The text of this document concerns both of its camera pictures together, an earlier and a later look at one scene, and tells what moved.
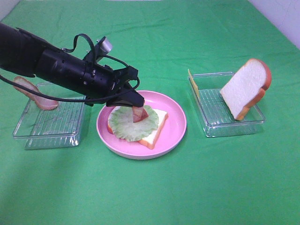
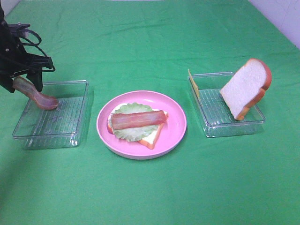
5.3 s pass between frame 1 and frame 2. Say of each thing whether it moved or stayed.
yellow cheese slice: stayed
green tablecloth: stayed
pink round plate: stayed
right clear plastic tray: stayed
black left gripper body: moved
